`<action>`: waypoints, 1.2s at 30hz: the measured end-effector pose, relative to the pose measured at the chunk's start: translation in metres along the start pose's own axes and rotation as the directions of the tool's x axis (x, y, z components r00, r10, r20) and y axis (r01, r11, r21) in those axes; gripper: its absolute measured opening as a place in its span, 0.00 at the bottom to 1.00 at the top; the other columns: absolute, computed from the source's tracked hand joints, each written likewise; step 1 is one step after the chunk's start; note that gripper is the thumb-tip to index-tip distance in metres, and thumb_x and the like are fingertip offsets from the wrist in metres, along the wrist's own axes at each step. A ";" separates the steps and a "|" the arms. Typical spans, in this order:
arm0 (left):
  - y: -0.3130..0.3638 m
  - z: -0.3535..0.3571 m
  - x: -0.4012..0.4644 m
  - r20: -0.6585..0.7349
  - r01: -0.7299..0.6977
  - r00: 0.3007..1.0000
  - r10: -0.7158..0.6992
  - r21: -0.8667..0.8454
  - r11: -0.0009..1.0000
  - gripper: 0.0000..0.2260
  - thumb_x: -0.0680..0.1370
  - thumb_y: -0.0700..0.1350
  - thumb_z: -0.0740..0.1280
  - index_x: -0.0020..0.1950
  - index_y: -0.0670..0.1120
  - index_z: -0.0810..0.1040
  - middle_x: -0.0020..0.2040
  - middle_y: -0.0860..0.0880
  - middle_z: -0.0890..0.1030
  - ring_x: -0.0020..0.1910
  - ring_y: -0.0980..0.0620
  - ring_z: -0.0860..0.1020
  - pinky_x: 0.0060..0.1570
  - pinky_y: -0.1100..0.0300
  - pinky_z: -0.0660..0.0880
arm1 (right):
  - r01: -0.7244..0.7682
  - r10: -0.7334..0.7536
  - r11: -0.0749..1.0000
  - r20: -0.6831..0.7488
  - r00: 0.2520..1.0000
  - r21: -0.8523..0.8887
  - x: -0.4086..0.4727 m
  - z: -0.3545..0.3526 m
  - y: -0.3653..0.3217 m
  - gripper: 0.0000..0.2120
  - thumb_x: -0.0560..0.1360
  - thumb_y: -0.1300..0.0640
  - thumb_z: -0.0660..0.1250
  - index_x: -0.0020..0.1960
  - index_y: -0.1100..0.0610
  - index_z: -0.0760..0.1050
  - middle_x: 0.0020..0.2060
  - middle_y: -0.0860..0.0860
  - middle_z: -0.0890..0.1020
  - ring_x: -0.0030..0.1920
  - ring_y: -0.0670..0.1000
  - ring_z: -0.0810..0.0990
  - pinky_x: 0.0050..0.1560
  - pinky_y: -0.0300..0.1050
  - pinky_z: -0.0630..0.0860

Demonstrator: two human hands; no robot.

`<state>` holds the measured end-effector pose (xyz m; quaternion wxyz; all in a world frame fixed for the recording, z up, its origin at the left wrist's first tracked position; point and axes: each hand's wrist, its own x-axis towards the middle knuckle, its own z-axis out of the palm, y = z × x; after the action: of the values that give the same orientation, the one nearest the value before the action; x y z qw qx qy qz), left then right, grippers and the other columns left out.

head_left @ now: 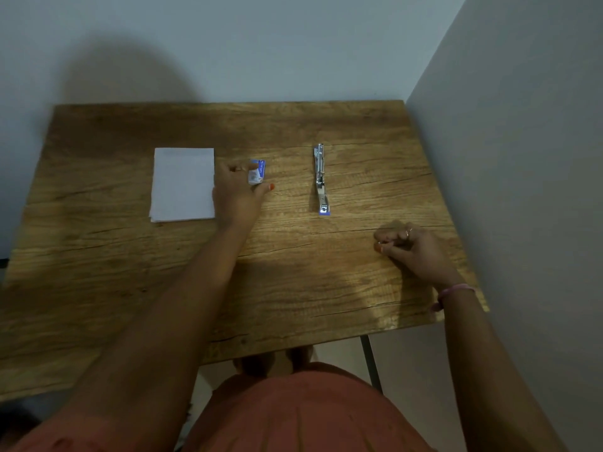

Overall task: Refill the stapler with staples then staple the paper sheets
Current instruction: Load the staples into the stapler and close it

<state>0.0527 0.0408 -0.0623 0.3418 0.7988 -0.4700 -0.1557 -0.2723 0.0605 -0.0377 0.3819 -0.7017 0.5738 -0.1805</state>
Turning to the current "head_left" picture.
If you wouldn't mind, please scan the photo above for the silver metal stapler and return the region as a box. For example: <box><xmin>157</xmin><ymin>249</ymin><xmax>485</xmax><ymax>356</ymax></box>
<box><xmin>313</xmin><ymin>143</ymin><xmax>331</xmax><ymax>216</ymax></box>

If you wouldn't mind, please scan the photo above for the person's left foot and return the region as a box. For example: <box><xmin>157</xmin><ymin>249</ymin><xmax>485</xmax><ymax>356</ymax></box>
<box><xmin>233</xmin><ymin>353</ymin><xmax>275</xmax><ymax>378</ymax></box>

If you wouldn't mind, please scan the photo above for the person's foot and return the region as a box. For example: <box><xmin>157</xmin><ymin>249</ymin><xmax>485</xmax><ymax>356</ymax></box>
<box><xmin>233</xmin><ymin>353</ymin><xmax>275</xmax><ymax>378</ymax></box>
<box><xmin>284</xmin><ymin>345</ymin><xmax>315</xmax><ymax>373</ymax></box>

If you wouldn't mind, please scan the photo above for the person's left forearm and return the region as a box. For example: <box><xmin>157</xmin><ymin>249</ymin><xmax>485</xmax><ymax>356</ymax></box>
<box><xmin>28</xmin><ymin>224</ymin><xmax>257</xmax><ymax>452</ymax></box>

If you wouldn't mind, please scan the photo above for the person's right foot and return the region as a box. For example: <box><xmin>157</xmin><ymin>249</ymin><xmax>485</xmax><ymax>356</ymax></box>
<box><xmin>284</xmin><ymin>345</ymin><xmax>315</xmax><ymax>373</ymax></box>

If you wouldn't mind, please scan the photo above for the person's left hand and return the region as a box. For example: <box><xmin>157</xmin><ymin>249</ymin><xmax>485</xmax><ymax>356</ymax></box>
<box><xmin>211</xmin><ymin>159</ymin><xmax>275</xmax><ymax>232</ymax></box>

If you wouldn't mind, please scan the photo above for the stack of white paper sheets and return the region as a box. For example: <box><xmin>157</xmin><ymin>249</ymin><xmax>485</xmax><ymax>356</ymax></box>
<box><xmin>149</xmin><ymin>147</ymin><xmax>216</xmax><ymax>223</ymax></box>

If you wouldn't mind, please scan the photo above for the person's right forearm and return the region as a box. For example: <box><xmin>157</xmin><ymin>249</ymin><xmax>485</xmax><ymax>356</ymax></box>
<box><xmin>438</xmin><ymin>284</ymin><xmax>568</xmax><ymax>452</ymax></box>

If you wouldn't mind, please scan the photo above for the person's right hand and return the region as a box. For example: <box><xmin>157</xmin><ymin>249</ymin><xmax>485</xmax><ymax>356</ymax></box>
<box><xmin>374</xmin><ymin>223</ymin><xmax>465</xmax><ymax>293</ymax></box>

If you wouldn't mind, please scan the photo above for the pink wrist bracelet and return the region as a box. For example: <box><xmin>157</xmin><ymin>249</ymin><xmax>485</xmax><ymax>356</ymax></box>
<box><xmin>431</xmin><ymin>283</ymin><xmax>476</xmax><ymax>312</ymax></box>

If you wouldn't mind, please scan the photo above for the person's orange garment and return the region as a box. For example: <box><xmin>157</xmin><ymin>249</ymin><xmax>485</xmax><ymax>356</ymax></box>
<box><xmin>9</xmin><ymin>362</ymin><xmax>436</xmax><ymax>452</ymax></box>

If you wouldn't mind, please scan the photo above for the black metal table leg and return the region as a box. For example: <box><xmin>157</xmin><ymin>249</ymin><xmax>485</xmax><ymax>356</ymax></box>
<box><xmin>360</xmin><ymin>334</ymin><xmax>383</xmax><ymax>394</ymax></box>

